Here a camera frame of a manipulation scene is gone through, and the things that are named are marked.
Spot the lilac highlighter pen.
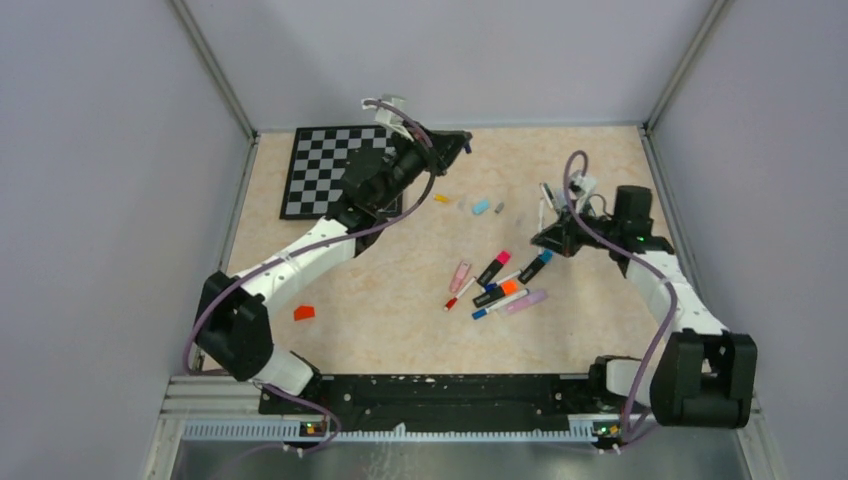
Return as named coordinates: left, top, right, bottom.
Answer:
left=502, top=290, right=548, bottom=315

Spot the yellow capped white pen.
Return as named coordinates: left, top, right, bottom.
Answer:
left=539, top=182, right=556, bottom=210

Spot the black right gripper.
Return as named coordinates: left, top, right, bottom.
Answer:
left=533, top=199, right=622, bottom=259

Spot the pink correction tape pen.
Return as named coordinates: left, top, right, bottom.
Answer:
left=449, top=260, right=471, bottom=294

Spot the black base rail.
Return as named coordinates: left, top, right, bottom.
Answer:
left=258, top=374, right=624, bottom=433

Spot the pink capped black highlighter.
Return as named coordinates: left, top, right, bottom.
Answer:
left=476, top=250, right=511, bottom=287

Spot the light blue tape cap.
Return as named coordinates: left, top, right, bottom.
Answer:
left=471, top=200, right=490, bottom=215

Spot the blue capped white marker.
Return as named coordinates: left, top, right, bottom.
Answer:
left=471, top=289, right=529, bottom=320

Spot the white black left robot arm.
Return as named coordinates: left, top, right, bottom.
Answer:
left=189, top=126, right=473, bottom=414

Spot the black white checkerboard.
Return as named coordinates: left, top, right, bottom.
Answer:
left=279, top=125, right=393, bottom=220

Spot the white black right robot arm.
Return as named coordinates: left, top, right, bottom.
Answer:
left=531, top=185, right=758, bottom=429

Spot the blue capped black highlighter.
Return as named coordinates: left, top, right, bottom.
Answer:
left=517, top=249, right=553, bottom=285

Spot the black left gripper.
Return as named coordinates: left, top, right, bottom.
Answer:
left=374, top=119, right=472, bottom=212

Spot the dark blue capped pen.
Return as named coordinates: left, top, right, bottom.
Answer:
left=537, top=199, right=546, bottom=232

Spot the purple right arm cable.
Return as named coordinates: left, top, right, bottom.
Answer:
left=563, top=150, right=680, bottom=445

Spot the orange capped black highlighter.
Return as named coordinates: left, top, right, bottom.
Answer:
left=473, top=280, right=519, bottom=308

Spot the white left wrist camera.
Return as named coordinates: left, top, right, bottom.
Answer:
left=361, top=98, right=405, bottom=126

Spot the small orange block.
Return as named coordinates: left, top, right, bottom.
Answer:
left=293, top=305, right=316, bottom=322

